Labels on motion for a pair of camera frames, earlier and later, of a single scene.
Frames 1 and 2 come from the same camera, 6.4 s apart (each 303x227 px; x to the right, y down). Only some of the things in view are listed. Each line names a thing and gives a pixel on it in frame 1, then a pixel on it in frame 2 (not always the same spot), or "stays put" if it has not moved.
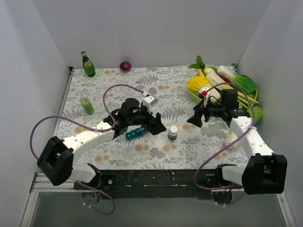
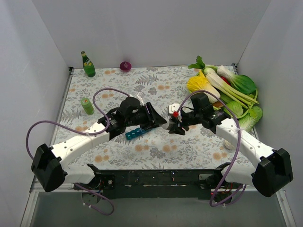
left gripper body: (150, 122) stays put
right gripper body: (203, 112) -> (180, 123)
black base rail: (162, 184) stays put
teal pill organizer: (137, 132) stays put
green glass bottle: (88, 65) stays put
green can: (87, 106) stays put
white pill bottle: (173, 133) -> (165, 126)
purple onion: (125, 66) stays put
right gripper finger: (207, 115) -> (179, 130)
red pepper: (225, 80) stays put
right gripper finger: (196, 119) -> (174, 121)
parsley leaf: (199, 64) stays put
